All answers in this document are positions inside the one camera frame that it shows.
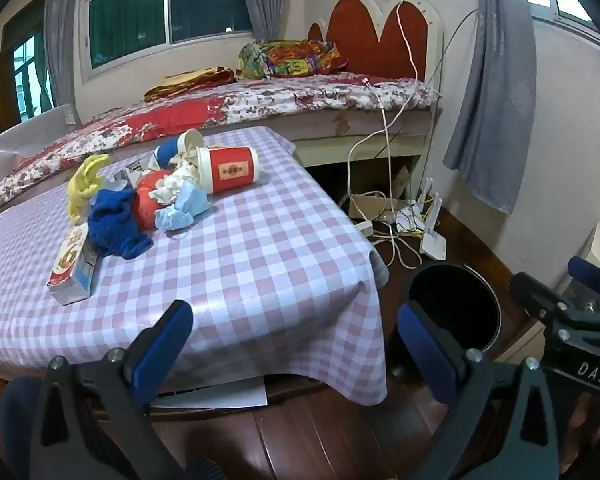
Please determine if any white router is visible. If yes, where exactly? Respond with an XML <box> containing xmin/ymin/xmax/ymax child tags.
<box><xmin>420</xmin><ymin>192</ymin><xmax>448</xmax><ymax>261</ymax></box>

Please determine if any large white-framed window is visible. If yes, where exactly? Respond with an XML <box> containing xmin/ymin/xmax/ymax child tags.
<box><xmin>80</xmin><ymin>0</ymin><xmax>306</xmax><ymax>78</ymax></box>

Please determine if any bed with floral cover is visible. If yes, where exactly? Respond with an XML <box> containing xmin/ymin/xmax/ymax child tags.
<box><xmin>0</xmin><ymin>72</ymin><xmax>441</xmax><ymax>216</ymax></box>

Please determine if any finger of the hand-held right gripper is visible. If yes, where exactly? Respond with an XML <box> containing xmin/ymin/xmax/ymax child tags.
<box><xmin>567</xmin><ymin>256</ymin><xmax>600</xmax><ymax>297</ymax></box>
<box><xmin>510</xmin><ymin>271</ymin><xmax>581</xmax><ymax>331</ymax></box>

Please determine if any person's right hand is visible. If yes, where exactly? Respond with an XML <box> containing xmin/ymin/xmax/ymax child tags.
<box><xmin>565</xmin><ymin>392</ymin><xmax>600</xmax><ymax>471</ymax></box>

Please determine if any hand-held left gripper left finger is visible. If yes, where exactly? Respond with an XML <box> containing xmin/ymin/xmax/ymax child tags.
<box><xmin>30</xmin><ymin>300</ymin><xmax>196</xmax><ymax>480</ymax></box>

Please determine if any light blue face mask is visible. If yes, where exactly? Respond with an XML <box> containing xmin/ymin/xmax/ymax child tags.
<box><xmin>155</xmin><ymin>182</ymin><xmax>212</xmax><ymax>233</ymax></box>

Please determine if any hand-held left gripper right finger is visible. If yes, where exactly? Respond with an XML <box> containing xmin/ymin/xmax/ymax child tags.
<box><xmin>397</xmin><ymin>301</ymin><xmax>573</xmax><ymax>480</ymax></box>

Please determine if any cream bed base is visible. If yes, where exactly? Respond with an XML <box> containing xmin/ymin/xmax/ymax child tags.
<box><xmin>265</xmin><ymin>107</ymin><xmax>438</xmax><ymax>171</ymax></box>

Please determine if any cream cabinet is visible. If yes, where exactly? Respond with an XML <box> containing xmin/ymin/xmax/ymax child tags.
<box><xmin>495</xmin><ymin>220</ymin><xmax>600</xmax><ymax>366</ymax></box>

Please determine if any red paper cup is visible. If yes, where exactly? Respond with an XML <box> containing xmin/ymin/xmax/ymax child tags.
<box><xmin>196</xmin><ymin>146</ymin><xmax>259</xmax><ymax>195</ymax></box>

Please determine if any brown cardboard box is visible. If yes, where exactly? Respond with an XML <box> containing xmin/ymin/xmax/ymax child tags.
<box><xmin>347</xmin><ymin>192</ymin><xmax>406</xmax><ymax>221</ymax></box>

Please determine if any pink white checked tablecloth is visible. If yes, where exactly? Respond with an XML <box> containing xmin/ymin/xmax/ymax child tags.
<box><xmin>0</xmin><ymin>126</ymin><xmax>388</xmax><ymax>406</ymax></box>

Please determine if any blue cup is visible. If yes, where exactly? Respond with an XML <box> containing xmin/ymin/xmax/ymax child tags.
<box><xmin>153</xmin><ymin>139</ymin><xmax>183</xmax><ymax>170</ymax></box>

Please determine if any red gold folded blanket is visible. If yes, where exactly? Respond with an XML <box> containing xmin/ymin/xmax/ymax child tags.
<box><xmin>144</xmin><ymin>66</ymin><xmax>236</xmax><ymax>103</ymax></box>

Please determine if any red white carton box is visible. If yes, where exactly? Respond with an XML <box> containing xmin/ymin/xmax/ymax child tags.
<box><xmin>47</xmin><ymin>223</ymin><xmax>101</xmax><ymax>306</ymax></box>

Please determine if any red bag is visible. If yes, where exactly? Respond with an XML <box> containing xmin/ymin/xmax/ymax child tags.
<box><xmin>131</xmin><ymin>171</ymin><xmax>173</xmax><ymax>231</ymax></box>

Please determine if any colourful printed pillow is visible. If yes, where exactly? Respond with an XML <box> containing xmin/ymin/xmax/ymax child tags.
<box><xmin>237</xmin><ymin>40</ymin><xmax>348</xmax><ymax>80</ymax></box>

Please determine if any black round bin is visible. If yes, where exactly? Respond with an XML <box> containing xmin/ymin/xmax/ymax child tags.
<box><xmin>407</xmin><ymin>260</ymin><xmax>503</xmax><ymax>356</ymax></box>

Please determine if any small dark-framed window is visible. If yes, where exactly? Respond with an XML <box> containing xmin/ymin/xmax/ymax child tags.
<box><xmin>2</xmin><ymin>20</ymin><xmax>56</xmax><ymax>121</ymax></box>

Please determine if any red cream headboard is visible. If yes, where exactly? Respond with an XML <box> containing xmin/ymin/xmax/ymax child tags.
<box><xmin>307</xmin><ymin>0</ymin><xmax>446</xmax><ymax>83</ymax></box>

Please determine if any dark blue fabric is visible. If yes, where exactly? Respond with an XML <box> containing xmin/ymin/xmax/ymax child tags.
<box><xmin>0</xmin><ymin>377</ymin><xmax>46</xmax><ymax>466</ymax></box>

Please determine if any white paper sheet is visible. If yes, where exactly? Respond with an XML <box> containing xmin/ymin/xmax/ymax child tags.
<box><xmin>150</xmin><ymin>377</ymin><xmax>268</xmax><ymax>408</ymax></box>

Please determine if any yellow rubber glove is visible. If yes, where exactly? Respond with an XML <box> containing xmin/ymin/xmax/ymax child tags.
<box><xmin>67</xmin><ymin>155</ymin><xmax>111</xmax><ymax>223</ymax></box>

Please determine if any blue cloth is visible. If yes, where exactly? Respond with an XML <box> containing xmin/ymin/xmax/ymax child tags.
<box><xmin>87</xmin><ymin>187</ymin><xmax>155</xmax><ymax>260</ymax></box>

